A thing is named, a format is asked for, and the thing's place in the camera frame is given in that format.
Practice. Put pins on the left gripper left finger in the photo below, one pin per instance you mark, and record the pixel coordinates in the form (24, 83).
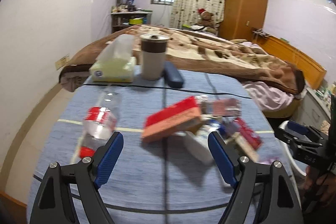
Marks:
(54, 202)

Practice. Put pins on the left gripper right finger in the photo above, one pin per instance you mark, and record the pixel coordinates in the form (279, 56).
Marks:
(278, 202)

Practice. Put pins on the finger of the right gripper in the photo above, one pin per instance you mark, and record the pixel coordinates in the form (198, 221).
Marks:
(300, 129)

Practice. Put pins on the red drink can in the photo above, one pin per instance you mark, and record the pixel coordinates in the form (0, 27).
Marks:
(250, 135)

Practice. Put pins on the green white tea box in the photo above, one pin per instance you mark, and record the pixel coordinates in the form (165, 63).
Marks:
(243, 147)

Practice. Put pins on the clear water bottle red cap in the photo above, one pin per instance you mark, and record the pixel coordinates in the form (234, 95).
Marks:
(100, 122)

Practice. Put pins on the white towel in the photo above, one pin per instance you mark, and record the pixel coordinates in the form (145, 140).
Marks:
(197, 145)

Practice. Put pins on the orange red box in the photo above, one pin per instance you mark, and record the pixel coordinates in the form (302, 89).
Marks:
(174, 118)

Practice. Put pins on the right hand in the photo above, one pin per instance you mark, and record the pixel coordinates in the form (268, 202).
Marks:
(326, 181)

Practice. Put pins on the grey drawer nightstand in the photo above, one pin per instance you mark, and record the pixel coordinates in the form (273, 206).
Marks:
(311, 111)

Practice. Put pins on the pink bed sheet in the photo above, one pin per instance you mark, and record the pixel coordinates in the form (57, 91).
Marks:
(268, 98)

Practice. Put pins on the bottles on nightstand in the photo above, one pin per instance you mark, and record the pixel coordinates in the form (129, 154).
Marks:
(325, 92)

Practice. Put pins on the wooden bed headboard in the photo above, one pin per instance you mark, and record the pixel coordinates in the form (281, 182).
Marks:
(313, 72)

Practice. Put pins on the blue checked table cloth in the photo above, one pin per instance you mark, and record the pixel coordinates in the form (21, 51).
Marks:
(161, 182)

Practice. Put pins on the brown bear pattern blanket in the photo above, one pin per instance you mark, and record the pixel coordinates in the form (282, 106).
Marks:
(196, 52)

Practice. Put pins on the wooden wardrobe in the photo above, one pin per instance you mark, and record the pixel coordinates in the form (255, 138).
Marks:
(242, 18)

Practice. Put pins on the dark blue glasses case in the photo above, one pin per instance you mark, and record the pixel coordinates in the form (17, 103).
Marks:
(172, 76)

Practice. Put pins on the teddy bear red hat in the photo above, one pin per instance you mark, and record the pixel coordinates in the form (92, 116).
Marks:
(206, 21)

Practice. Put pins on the tissue pack yellow green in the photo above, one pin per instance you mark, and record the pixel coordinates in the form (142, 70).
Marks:
(116, 63)

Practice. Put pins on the beige brown tumbler cup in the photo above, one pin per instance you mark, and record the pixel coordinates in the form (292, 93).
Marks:
(153, 55)

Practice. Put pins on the cluttered side desk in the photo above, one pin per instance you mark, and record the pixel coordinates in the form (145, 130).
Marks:
(122, 20)

